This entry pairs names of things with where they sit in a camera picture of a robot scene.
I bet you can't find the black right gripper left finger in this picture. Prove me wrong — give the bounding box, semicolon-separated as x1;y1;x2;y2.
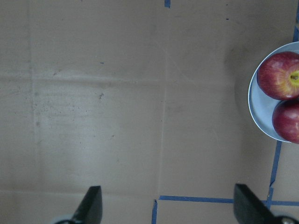
70;186;103;224

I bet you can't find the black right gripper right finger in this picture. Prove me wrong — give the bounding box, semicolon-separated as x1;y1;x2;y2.
234;184;299;224

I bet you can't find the red apple plate left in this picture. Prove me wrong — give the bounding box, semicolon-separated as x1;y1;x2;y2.
272;99;299;144

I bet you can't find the red apple plate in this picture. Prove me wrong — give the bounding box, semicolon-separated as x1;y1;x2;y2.
257;51;299;100
272;99;299;144

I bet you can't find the light blue plate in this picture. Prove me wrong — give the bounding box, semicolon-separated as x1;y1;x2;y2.
248;42;299;142

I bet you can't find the red apple plate back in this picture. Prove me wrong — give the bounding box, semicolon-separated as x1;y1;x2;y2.
257;51;299;100

